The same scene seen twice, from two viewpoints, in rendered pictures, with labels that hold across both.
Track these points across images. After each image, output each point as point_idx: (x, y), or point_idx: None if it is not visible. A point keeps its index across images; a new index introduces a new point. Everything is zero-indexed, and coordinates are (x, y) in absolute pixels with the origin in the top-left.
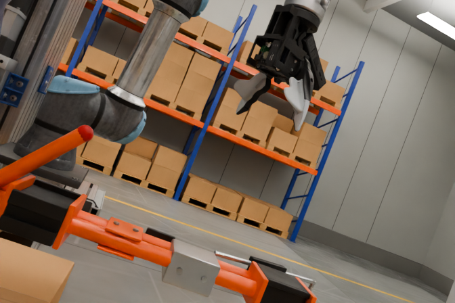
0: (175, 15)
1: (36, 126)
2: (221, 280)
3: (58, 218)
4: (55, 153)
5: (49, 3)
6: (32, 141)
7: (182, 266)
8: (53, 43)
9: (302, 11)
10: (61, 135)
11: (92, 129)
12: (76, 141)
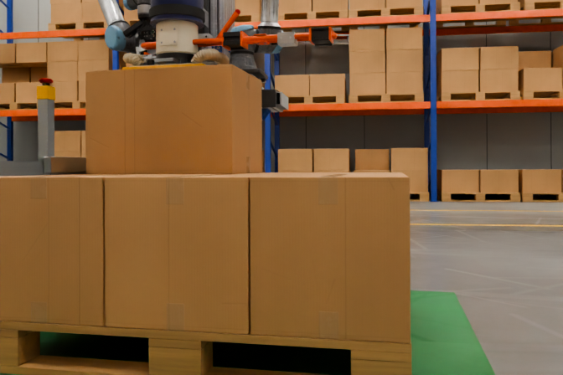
0: None
1: (231, 55)
2: (296, 35)
3: (238, 34)
4: (231, 21)
5: (215, 1)
6: (232, 61)
7: (281, 36)
8: (225, 21)
9: None
10: (244, 53)
11: (239, 9)
12: (235, 14)
